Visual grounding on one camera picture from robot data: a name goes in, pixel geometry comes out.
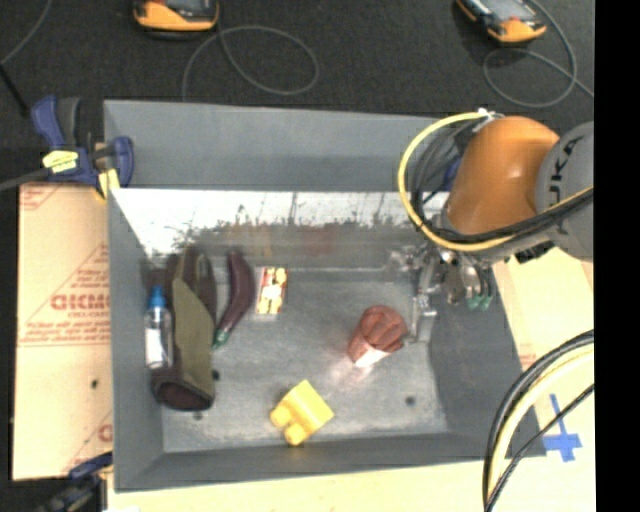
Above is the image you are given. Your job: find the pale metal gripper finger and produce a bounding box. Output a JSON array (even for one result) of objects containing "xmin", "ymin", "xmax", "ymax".
[
  {"xmin": 409, "ymin": 294, "xmax": 427, "ymax": 346},
  {"xmin": 420, "ymin": 307, "xmax": 439, "ymax": 345}
]

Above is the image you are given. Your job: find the grey metal bin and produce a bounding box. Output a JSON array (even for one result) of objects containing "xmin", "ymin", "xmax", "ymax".
[{"xmin": 102, "ymin": 99, "xmax": 547, "ymax": 491}]

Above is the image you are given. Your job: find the small box with yellow print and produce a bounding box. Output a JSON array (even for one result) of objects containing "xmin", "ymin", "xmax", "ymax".
[{"xmin": 254, "ymin": 265, "xmax": 289, "ymax": 316}]

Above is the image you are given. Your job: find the yellow toy building block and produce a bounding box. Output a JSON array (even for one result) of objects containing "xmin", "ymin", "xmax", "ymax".
[{"xmin": 269, "ymin": 379, "xmax": 336, "ymax": 448}]

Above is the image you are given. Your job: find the purple toy eggplant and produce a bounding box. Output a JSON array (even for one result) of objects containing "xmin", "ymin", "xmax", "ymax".
[{"xmin": 211, "ymin": 249, "xmax": 257, "ymax": 350}]

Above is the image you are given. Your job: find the clear spray bottle blue cap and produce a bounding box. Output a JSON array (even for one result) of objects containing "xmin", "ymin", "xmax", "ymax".
[{"xmin": 144, "ymin": 285, "xmax": 175, "ymax": 371}]

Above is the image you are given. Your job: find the brown cardboard board red print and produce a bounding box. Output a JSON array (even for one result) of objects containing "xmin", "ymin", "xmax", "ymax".
[{"xmin": 10, "ymin": 181, "xmax": 115, "ymax": 482}]

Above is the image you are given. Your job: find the black cylinder on white bracket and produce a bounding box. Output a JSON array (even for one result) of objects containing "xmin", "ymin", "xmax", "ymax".
[{"xmin": 513, "ymin": 241, "xmax": 555, "ymax": 265}]

